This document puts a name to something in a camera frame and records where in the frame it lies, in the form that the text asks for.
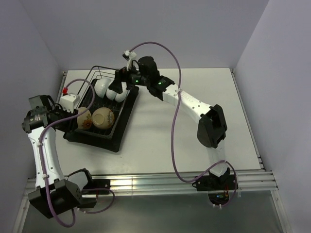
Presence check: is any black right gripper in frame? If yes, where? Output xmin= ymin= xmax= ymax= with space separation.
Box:
xmin=107 ymin=61 xmax=149 ymax=95

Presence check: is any cream bowl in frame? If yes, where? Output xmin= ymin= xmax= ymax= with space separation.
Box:
xmin=92 ymin=107 xmax=115 ymax=130

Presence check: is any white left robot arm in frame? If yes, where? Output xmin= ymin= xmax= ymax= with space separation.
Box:
xmin=22 ymin=95 xmax=97 ymax=218

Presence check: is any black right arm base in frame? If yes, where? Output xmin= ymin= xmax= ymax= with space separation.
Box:
xmin=192 ymin=175 xmax=238 ymax=205

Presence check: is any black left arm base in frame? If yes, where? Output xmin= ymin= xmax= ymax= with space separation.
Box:
xmin=77 ymin=179 xmax=111 ymax=209

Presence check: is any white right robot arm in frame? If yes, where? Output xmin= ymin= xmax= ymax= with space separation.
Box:
xmin=109 ymin=51 xmax=230 ymax=189

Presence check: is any black drip tray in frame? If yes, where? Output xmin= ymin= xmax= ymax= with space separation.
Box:
xmin=63 ymin=87 xmax=139 ymax=152

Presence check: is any black wire dish rack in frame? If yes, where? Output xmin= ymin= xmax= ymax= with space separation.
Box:
xmin=67 ymin=66 xmax=139 ymax=140

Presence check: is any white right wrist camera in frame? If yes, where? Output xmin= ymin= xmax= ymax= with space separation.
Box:
xmin=122 ymin=50 xmax=137 ymax=71

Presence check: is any aluminium front rail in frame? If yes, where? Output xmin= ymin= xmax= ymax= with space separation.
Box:
xmin=23 ymin=170 xmax=279 ymax=200

